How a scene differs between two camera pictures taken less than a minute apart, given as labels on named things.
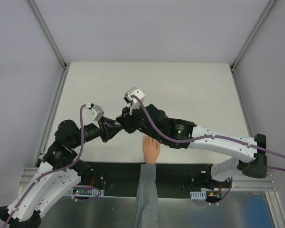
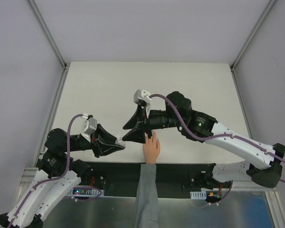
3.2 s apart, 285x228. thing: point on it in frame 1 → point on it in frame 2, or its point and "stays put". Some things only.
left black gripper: (104, 131) → (95, 144)
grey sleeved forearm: (147, 212) stays put
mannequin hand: (151, 148) stays put
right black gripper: (127, 121) → (146, 122)
